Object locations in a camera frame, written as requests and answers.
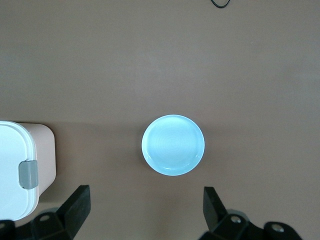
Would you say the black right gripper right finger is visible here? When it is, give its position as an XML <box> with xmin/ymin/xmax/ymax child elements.
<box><xmin>199</xmin><ymin>186</ymin><xmax>305</xmax><ymax>240</ymax></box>

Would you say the white lidded storage box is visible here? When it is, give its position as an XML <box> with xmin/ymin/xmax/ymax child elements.
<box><xmin>0</xmin><ymin>120</ymin><xmax>56</xmax><ymax>222</ymax></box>

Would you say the thin black cable loop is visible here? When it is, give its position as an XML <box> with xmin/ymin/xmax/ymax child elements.
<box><xmin>209</xmin><ymin>0</ymin><xmax>232</xmax><ymax>9</ymax></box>

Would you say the light blue round plate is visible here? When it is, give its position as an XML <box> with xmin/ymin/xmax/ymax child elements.
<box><xmin>141</xmin><ymin>114</ymin><xmax>206</xmax><ymax>177</ymax></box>

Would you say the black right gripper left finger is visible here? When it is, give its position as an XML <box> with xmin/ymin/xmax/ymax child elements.
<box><xmin>0</xmin><ymin>184</ymin><xmax>92</xmax><ymax>240</ymax></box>

